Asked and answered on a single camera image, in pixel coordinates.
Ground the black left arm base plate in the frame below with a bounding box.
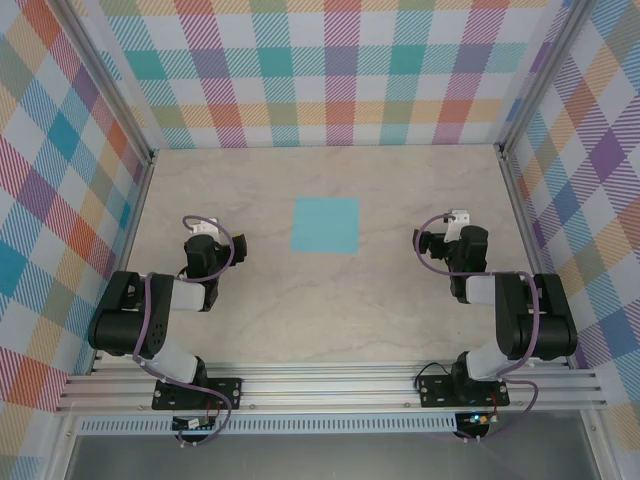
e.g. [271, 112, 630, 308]
[152, 377, 244, 412]

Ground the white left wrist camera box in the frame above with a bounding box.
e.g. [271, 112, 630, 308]
[191, 216, 222, 236]

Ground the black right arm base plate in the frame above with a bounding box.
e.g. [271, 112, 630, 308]
[418, 374, 511, 409]

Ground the perforated grey cable tray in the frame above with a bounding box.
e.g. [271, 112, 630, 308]
[78, 413, 501, 435]

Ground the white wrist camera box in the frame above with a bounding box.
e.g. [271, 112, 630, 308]
[446, 208, 472, 241]
[191, 216, 222, 236]

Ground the aluminium corner post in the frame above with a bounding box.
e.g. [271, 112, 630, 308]
[57, 0, 157, 164]
[494, 0, 589, 156]

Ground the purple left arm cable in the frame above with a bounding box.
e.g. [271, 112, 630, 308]
[132, 214, 237, 447]

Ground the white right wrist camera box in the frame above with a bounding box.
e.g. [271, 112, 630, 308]
[446, 208, 472, 241]

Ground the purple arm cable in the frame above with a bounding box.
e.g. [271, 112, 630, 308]
[416, 213, 541, 446]
[132, 214, 237, 447]

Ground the small black circuit board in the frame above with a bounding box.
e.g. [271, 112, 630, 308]
[172, 417, 216, 432]

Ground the long aluminium rail beam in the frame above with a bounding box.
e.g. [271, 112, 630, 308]
[54, 362, 609, 414]

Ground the aluminium side rail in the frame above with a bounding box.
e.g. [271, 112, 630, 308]
[87, 149, 159, 376]
[497, 144, 571, 369]

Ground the thin black wire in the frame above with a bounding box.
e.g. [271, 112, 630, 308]
[415, 361, 455, 392]

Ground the light blue paper sheet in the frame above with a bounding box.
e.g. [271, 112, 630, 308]
[290, 196, 361, 255]

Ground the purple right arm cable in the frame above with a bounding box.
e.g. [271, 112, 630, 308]
[416, 213, 541, 446]

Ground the grey metal panel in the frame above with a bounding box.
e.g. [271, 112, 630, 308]
[64, 432, 601, 480]

